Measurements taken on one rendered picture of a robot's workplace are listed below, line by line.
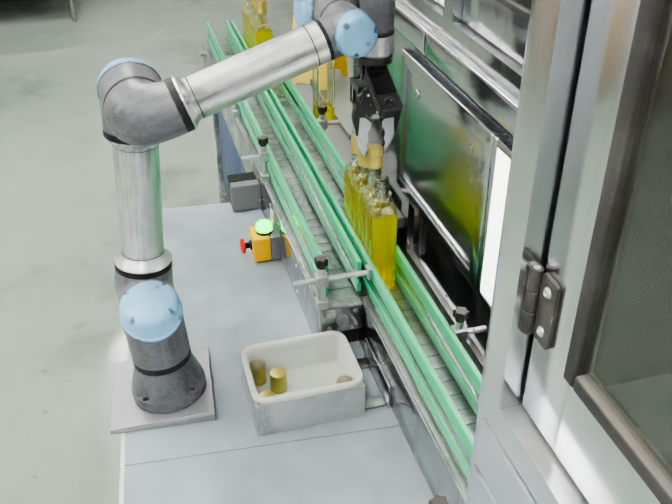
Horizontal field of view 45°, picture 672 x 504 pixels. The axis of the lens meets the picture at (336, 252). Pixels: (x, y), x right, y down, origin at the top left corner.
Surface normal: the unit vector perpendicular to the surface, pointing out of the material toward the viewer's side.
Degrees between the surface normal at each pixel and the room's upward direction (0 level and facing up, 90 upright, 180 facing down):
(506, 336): 90
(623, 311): 90
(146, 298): 8
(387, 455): 0
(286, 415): 90
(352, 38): 89
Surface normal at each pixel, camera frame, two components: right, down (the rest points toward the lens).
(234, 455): 0.00, -0.84
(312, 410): 0.27, 0.53
